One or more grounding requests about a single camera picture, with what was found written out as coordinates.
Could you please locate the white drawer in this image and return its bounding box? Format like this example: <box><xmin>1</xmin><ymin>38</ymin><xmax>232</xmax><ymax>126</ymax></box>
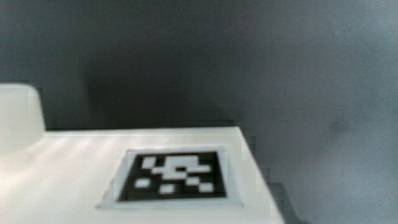
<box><xmin>0</xmin><ymin>84</ymin><xmax>284</xmax><ymax>224</ymax></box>

